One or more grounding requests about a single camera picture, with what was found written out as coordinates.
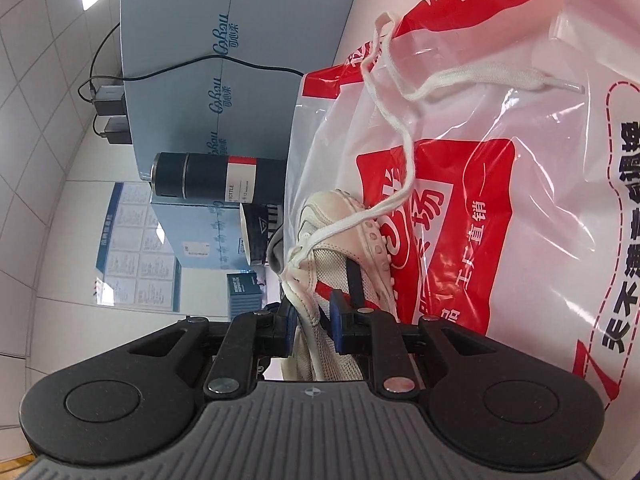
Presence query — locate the white sneaker with stripes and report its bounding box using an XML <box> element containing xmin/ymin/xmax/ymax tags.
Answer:
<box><xmin>281</xmin><ymin>219</ymin><xmax>397</xmax><ymax>382</ymax></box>

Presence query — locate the white shoelace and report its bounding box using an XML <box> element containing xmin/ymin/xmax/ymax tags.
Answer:
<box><xmin>290</xmin><ymin>12</ymin><xmax>585</xmax><ymax>268</ymax></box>

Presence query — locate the small dark blue box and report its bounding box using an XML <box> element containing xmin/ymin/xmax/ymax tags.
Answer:
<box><xmin>227</xmin><ymin>272</ymin><xmax>262</xmax><ymax>320</ymax></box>

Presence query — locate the grey cloth pouch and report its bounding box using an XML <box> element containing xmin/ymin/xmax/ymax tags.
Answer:
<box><xmin>266</xmin><ymin>226</ymin><xmax>286</xmax><ymax>275</ymax></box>

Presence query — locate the black white ceramic mug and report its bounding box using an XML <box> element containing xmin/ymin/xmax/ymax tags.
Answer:
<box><xmin>239</xmin><ymin>203</ymin><xmax>283</xmax><ymax>266</ymax></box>

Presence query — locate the dark blue thermos bottle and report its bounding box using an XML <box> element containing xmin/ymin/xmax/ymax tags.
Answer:
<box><xmin>151</xmin><ymin>152</ymin><xmax>286</xmax><ymax>205</ymax></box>

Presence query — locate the red white plastic bag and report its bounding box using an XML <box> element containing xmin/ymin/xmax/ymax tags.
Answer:
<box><xmin>285</xmin><ymin>0</ymin><xmax>639</xmax><ymax>403</ymax></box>

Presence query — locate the black power strip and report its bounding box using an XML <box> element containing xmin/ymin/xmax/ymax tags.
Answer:
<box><xmin>93</xmin><ymin>84</ymin><xmax>132</xmax><ymax>145</ymax></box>

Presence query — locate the light blue cardboard box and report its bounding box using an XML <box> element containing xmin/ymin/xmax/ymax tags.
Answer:
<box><xmin>120</xmin><ymin>0</ymin><xmax>354</xmax><ymax>178</ymax></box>

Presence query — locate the wall notice poster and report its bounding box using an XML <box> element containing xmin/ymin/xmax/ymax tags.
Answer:
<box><xmin>94</xmin><ymin>182</ymin><xmax>181</xmax><ymax>312</ymax></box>

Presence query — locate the black power cable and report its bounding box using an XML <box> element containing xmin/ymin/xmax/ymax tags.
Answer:
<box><xmin>77</xmin><ymin>22</ymin><xmax>306</xmax><ymax>139</ymax></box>

